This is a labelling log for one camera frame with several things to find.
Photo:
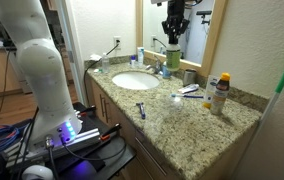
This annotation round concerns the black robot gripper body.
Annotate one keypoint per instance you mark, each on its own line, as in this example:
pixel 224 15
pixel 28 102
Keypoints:
pixel 176 11

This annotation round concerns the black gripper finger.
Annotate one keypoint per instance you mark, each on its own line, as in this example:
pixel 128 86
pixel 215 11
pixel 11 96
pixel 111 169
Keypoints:
pixel 183 30
pixel 167 31

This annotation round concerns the green pump soap bottle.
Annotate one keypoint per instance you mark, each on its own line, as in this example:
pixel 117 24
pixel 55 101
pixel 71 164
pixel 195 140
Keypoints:
pixel 173 58

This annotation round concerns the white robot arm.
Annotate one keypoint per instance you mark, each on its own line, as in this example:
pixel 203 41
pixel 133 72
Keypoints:
pixel 42 73

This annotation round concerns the small white bottle blue cap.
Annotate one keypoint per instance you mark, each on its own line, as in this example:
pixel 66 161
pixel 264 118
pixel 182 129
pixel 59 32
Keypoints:
pixel 133 62

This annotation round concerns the clear plastic bottle white cap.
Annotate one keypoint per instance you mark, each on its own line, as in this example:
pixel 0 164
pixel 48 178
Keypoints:
pixel 105 64

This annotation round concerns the sunscreen spray bottle orange cap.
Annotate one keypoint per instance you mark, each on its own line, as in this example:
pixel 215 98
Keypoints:
pixel 219 96

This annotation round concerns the white toothbrush upright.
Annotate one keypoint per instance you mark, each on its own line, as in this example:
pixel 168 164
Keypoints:
pixel 140 56

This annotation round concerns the chrome sink faucet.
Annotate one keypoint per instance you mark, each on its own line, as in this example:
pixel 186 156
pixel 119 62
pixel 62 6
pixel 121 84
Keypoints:
pixel 155 66

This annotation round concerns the stainless steel cup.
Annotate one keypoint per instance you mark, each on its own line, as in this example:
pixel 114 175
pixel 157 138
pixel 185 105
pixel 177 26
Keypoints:
pixel 189 77

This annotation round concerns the white toothpaste tube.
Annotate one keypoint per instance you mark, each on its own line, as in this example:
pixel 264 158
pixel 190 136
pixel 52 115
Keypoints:
pixel 188 88

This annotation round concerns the white oval sink basin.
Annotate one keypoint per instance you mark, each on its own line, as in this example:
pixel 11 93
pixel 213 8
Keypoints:
pixel 135 81

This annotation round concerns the blue toothbrush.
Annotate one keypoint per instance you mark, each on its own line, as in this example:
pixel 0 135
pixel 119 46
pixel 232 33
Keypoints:
pixel 188 96

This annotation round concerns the small clear glass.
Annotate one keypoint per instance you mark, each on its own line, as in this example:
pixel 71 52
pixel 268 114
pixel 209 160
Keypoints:
pixel 176 103

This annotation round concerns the white green contact lens case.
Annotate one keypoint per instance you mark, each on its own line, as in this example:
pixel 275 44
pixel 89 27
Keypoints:
pixel 97 70

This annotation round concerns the blue razor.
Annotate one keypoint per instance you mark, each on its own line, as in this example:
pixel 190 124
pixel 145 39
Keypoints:
pixel 142 110

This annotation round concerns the white door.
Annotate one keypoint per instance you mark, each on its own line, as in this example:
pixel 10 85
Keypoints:
pixel 68 40

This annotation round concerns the wooden vanity cabinet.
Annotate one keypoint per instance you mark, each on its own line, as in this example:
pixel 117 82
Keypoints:
pixel 132 133

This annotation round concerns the black orange clamp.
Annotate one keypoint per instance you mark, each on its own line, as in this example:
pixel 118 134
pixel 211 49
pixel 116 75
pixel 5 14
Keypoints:
pixel 110 130
pixel 87 110

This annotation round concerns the black robot cart platform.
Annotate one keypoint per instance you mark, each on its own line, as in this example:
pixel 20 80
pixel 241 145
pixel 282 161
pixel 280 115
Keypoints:
pixel 95 163

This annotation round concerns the white round device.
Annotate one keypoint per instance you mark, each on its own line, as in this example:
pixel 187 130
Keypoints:
pixel 37 173

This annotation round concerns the wood framed wall mirror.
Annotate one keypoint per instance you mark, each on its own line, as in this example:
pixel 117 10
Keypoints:
pixel 212 40

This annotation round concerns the white wall outlet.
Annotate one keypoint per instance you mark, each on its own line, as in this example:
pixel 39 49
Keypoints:
pixel 117 42

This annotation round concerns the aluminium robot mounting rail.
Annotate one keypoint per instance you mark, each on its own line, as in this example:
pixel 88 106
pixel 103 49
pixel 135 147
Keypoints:
pixel 78 140

